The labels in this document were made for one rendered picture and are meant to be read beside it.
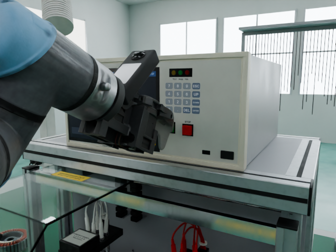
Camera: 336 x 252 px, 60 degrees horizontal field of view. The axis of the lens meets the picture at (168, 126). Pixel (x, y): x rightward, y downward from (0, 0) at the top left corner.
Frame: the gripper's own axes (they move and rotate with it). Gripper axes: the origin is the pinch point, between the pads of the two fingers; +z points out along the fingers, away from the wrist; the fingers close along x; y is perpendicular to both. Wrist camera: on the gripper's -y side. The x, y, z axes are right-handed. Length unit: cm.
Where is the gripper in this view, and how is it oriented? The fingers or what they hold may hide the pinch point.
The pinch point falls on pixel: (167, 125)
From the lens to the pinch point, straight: 55.8
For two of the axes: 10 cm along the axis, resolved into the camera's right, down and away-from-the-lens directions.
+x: 8.8, 0.7, -4.8
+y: -2.0, 9.5, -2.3
